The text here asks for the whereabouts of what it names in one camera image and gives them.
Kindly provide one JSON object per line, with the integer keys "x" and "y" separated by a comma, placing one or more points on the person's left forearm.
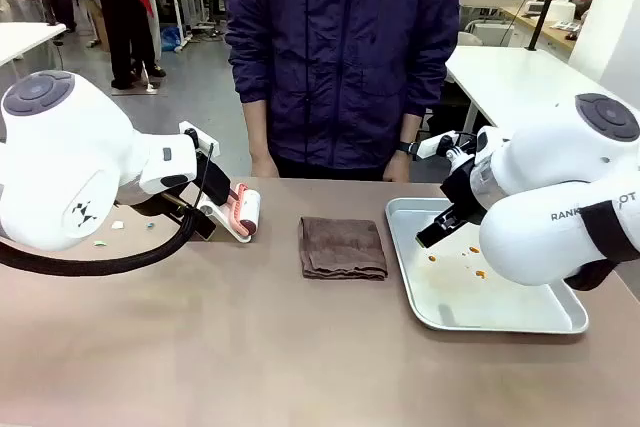
{"x": 411, "y": 128}

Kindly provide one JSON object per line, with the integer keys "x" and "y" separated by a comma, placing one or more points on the blue plastic bag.
{"x": 171, "y": 39}

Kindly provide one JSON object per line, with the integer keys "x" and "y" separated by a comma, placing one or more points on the person's left hand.
{"x": 396, "y": 168}

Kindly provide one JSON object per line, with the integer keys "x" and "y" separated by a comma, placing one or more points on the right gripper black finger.
{"x": 432, "y": 234}
{"x": 451, "y": 214}

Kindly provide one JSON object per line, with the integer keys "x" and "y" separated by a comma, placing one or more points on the person's right hand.
{"x": 264, "y": 166}

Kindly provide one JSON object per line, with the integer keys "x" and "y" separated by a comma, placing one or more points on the person in purple jacket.
{"x": 340, "y": 57}

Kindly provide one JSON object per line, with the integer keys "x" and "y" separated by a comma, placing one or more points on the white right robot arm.
{"x": 545, "y": 172}

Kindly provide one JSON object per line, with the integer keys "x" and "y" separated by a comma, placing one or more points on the white folded roller stand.
{"x": 215, "y": 209}

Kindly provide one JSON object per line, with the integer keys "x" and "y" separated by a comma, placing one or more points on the white paper scrap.
{"x": 117, "y": 224}

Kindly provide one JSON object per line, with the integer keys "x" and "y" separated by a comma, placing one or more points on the pink white lint roller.
{"x": 246, "y": 212}

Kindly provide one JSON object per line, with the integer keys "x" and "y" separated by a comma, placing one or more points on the large white table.
{"x": 520, "y": 82}

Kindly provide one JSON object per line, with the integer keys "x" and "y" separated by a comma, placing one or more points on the small white side table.
{"x": 25, "y": 39}

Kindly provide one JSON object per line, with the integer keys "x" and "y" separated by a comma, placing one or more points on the silver metal tray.
{"x": 480, "y": 292}

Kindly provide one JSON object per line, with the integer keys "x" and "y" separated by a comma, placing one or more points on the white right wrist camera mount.
{"x": 434, "y": 145}

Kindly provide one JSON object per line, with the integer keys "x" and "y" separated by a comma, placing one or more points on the brown towel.
{"x": 343, "y": 248}

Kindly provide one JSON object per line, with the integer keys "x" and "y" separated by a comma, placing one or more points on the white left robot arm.
{"x": 60, "y": 157}

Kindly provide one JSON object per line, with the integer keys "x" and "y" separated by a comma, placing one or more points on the wooden workbench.
{"x": 537, "y": 22}

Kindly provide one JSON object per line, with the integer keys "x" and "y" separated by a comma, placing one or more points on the bystander in white coat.
{"x": 122, "y": 7}

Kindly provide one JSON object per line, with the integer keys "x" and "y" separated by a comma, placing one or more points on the green paper scrap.
{"x": 100, "y": 243}

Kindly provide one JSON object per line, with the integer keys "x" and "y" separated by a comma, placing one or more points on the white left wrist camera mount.
{"x": 199, "y": 138}

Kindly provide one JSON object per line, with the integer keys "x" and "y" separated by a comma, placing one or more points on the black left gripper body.
{"x": 167, "y": 202}

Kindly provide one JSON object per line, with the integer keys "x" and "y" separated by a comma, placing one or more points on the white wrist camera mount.
{"x": 434, "y": 145}
{"x": 199, "y": 138}

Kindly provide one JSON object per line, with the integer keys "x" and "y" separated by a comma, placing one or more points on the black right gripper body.
{"x": 462, "y": 187}

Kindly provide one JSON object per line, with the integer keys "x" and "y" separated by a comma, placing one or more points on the person's right forearm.
{"x": 256, "y": 127}

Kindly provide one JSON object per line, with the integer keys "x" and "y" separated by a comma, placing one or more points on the black wristwatch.
{"x": 406, "y": 148}

